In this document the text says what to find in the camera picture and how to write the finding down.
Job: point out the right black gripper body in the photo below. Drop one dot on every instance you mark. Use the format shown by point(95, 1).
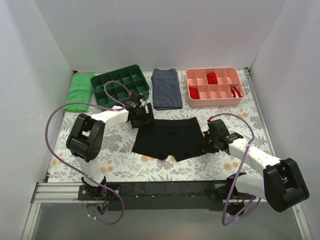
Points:
point(210, 142)

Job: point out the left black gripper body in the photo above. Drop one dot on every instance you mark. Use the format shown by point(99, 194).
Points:
point(144, 120)

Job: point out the black underwear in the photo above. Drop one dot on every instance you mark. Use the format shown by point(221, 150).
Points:
point(182, 139)

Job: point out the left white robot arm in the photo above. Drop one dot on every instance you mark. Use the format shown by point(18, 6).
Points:
point(86, 137)

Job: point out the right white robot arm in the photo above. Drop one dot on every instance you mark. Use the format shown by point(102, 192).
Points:
point(280, 182)

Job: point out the rolled red underwear left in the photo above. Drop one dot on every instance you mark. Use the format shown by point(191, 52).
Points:
point(193, 92)

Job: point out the rolled red underwear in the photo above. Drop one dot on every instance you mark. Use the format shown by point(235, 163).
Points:
point(212, 78)
point(193, 92)

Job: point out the red white striped underwear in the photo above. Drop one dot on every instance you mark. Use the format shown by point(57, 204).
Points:
point(235, 91)

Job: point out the rolled red underwear top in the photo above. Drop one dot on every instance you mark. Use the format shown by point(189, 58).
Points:
point(212, 78)

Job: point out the folded grey-blue towel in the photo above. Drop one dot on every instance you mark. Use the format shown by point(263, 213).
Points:
point(166, 93)

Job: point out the green divided organizer tray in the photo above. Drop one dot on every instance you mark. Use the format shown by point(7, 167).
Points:
point(110, 86)

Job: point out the pink divided organizer tray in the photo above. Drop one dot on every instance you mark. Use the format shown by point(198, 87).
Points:
point(214, 95)

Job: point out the floral patterned table mat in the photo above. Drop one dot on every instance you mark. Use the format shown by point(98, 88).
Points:
point(119, 164)

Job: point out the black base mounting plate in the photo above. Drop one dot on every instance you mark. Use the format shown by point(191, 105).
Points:
point(173, 195)

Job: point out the folded green towel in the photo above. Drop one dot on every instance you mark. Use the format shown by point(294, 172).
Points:
point(80, 91)

